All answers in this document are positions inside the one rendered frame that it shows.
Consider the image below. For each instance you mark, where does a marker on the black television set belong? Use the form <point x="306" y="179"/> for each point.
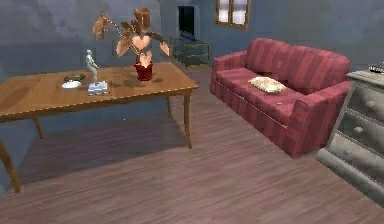
<point x="187" y="21"/>

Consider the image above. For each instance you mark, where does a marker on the wooden framed window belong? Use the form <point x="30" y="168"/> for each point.
<point x="233" y="13"/>

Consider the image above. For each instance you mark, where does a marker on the house plant in red pot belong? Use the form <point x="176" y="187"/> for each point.
<point x="140" y="46"/>

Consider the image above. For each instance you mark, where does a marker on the white figurine statue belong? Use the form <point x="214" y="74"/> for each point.
<point x="95" y="78"/>

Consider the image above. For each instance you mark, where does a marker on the brown wooden table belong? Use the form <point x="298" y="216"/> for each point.
<point x="43" y="91"/>

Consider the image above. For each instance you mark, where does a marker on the green television stand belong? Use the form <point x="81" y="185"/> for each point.
<point x="191" y="51"/>

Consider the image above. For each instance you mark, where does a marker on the small dark remote control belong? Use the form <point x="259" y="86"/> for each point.
<point x="376" y="69"/>

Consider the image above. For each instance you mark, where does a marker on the red striped sofa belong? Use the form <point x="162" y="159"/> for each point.
<point x="293" y="76"/>

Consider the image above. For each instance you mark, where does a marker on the cream cushion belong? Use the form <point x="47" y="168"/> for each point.
<point x="266" y="84"/>

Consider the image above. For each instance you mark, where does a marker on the white plate with green food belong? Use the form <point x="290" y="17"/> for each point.
<point x="72" y="81"/>

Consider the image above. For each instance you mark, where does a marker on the grey chest of drawers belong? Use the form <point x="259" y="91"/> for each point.
<point x="361" y="133"/>

